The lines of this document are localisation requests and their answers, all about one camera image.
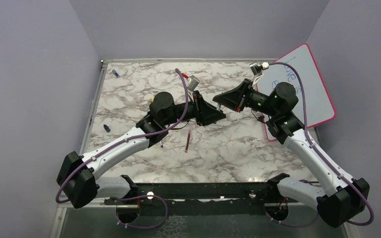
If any pink framed whiteboard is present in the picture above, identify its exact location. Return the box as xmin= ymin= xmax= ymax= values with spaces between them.
xmin=255 ymin=44 xmax=336 ymax=127

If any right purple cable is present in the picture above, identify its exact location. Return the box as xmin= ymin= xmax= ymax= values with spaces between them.
xmin=265 ymin=61 xmax=375 ymax=228

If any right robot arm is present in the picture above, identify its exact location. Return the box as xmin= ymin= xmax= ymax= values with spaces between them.
xmin=213 ymin=79 xmax=370 ymax=228

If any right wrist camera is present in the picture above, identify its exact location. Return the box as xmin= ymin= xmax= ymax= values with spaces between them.
xmin=249 ymin=61 xmax=270 ymax=86

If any dark blue cap near edge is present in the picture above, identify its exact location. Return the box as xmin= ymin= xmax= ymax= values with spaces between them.
xmin=103 ymin=124 xmax=111 ymax=132

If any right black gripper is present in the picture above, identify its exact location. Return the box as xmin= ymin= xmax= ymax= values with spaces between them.
xmin=214 ymin=78 xmax=278 ymax=118

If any pink red pen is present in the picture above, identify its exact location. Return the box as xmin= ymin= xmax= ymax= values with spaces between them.
xmin=184 ymin=130 xmax=192 ymax=153

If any blue cap far corner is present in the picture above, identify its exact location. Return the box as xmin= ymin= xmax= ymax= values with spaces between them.
xmin=112 ymin=69 xmax=120 ymax=78

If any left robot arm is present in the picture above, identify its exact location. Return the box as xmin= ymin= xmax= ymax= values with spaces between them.
xmin=55 ymin=91 xmax=226 ymax=208

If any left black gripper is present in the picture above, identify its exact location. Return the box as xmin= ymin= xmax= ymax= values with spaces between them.
xmin=163 ymin=90 xmax=226 ymax=126

